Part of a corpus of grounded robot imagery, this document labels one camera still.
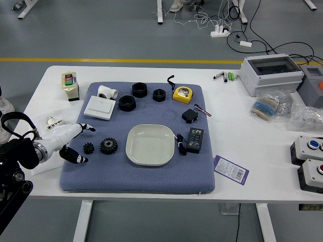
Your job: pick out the clear bubble wrap bag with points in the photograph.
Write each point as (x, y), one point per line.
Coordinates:
(306, 117)

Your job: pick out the white background desk leg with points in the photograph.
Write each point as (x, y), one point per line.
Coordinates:
(311, 5)
(159, 12)
(26, 8)
(242, 12)

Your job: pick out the blue-grey quilted mat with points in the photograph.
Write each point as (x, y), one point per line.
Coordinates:
(113, 176)

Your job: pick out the small black hex nut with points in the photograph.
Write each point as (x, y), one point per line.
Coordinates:
(159, 95)

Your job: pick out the white square plate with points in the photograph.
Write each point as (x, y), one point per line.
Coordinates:
(150, 145)

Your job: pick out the bag of blue resistors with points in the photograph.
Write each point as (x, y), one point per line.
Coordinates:
(265, 106)

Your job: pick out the big black gear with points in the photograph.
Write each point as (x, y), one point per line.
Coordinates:
(109, 146)

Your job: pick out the table control box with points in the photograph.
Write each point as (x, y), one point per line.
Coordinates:
(311, 207)

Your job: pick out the purple paper tag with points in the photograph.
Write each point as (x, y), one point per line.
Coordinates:
(230, 170)

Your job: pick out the white pipe tee fitting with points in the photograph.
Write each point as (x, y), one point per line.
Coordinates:
(107, 92)

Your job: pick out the white power strip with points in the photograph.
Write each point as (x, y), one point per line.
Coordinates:
(220, 32)

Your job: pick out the grey electrical enclosure box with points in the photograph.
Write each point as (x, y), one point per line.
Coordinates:
(271, 80)

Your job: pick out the big black hex nut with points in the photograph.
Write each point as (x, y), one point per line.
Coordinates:
(127, 104)
(139, 90)

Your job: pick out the small black gear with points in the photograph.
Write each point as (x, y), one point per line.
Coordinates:
(89, 148)

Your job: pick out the white table leg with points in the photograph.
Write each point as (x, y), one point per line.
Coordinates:
(82, 221)
(267, 227)

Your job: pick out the grey red-button control box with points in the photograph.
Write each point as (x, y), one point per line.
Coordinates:
(311, 175)

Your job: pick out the grey box with orange button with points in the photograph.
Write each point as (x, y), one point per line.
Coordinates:
(313, 88)

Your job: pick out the cream red-green button switch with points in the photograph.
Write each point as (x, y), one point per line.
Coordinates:
(70, 87)

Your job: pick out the beige shoe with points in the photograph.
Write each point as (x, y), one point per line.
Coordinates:
(176, 5)

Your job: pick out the white power adapter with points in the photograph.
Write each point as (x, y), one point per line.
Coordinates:
(245, 44)

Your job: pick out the yellow tape measure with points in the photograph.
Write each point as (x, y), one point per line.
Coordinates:
(183, 94)

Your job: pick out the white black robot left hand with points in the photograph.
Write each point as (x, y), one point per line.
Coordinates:
(59, 134)

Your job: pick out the silver black pen tool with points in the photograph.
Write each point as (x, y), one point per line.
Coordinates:
(225, 77)
(219, 75)

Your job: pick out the white shoe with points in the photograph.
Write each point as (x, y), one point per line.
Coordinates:
(6, 107)

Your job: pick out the grey blue-button control box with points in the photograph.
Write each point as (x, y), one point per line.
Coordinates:
(306, 150)

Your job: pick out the black digital display module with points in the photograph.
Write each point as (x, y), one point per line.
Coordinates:
(194, 140)

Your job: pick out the white wall switch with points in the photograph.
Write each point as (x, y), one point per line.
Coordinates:
(99, 108)

